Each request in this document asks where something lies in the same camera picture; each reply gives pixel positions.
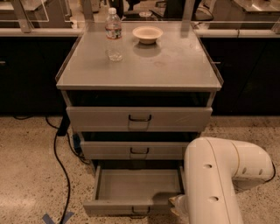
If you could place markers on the dark counter with white top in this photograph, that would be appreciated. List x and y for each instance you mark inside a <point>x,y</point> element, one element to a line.
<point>250,68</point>

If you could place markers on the blue tape floor mark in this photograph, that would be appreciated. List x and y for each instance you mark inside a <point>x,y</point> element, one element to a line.
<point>48,220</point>

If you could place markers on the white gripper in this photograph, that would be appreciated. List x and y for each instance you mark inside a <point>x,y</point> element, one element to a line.
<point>183,206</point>

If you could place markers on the clear plastic water bottle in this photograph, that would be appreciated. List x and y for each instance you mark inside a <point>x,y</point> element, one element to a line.
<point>114,37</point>

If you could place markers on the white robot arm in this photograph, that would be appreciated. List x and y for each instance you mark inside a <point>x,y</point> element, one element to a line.
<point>216,170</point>

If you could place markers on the grey drawer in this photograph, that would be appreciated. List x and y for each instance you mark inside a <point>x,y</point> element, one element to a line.
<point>152,119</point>
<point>136,187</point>
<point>134,150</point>

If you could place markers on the white paper bowl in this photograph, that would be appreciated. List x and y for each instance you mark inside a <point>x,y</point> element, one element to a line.
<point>147,34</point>

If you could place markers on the black power strip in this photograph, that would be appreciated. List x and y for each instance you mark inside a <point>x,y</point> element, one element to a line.
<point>64,124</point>

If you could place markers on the grey drawer cabinet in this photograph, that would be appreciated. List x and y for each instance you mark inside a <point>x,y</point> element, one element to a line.
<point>173,72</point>

